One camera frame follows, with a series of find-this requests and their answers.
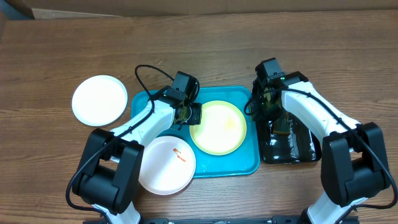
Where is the green yellow sponge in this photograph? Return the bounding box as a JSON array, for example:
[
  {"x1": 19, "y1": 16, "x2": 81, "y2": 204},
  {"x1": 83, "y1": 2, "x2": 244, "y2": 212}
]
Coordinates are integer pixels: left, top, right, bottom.
[{"x1": 272, "y1": 112, "x2": 290, "y2": 136}]

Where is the yellow plate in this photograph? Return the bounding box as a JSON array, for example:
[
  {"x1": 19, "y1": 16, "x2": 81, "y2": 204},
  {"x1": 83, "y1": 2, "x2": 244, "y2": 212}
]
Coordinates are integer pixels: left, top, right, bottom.
[{"x1": 190, "y1": 100, "x2": 248, "y2": 156}]

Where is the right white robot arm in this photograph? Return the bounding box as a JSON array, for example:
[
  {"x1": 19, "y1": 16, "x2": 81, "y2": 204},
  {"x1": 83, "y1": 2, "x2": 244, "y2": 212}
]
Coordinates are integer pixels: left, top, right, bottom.
[{"x1": 244, "y1": 72, "x2": 397, "y2": 223}]

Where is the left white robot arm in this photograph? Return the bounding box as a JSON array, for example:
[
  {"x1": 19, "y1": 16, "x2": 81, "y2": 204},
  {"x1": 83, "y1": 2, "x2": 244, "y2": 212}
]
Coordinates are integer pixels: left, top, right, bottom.
[{"x1": 65, "y1": 97, "x2": 201, "y2": 223}]

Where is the black water tray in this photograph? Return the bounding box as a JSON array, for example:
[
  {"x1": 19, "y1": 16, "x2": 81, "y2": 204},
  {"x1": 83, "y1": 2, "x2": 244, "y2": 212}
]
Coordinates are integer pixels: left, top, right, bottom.
[{"x1": 254, "y1": 110, "x2": 322, "y2": 164}]

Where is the teal plastic tray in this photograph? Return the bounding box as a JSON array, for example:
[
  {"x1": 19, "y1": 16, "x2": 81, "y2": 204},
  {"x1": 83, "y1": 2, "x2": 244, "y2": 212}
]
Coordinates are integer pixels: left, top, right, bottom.
[{"x1": 131, "y1": 85, "x2": 261, "y2": 179}]

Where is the white plate with stain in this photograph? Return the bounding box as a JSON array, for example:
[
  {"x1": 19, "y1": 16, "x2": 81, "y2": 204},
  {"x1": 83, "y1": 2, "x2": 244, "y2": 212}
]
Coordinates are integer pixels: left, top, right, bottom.
[{"x1": 139, "y1": 136, "x2": 196, "y2": 195}]

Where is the brown cardboard panel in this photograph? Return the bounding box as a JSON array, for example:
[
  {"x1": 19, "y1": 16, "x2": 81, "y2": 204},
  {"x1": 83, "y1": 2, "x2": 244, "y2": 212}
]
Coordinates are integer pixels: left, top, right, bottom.
[{"x1": 6, "y1": 0, "x2": 398, "y2": 20}]

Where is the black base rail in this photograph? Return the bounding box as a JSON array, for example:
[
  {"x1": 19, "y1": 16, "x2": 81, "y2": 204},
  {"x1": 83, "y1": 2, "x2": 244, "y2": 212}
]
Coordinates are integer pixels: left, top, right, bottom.
[{"x1": 83, "y1": 215, "x2": 360, "y2": 224}]

